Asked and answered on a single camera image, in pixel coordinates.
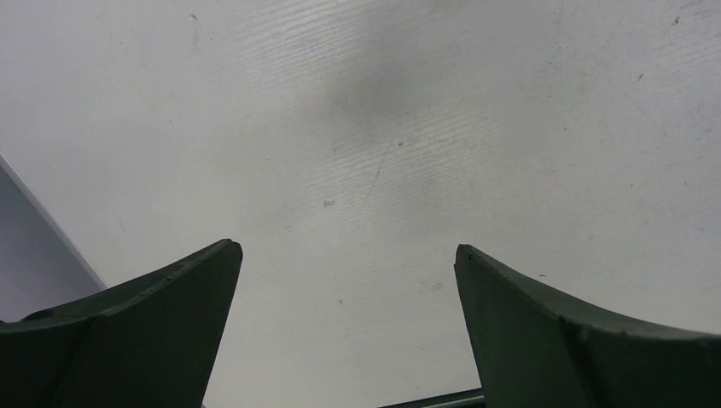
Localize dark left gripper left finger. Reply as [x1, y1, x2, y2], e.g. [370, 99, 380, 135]
[1, 239, 243, 407]

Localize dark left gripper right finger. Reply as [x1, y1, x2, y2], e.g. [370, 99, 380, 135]
[454, 244, 720, 407]

